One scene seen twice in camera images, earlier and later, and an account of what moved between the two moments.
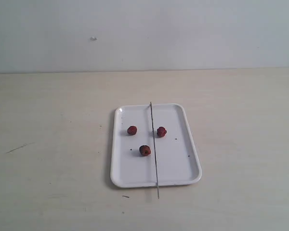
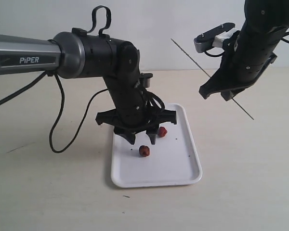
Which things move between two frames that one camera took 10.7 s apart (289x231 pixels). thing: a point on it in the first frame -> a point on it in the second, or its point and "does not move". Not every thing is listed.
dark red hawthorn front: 145,150 does not move
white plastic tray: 177,164 does not move
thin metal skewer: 154,147 -> 208,74
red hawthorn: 161,131 does not move
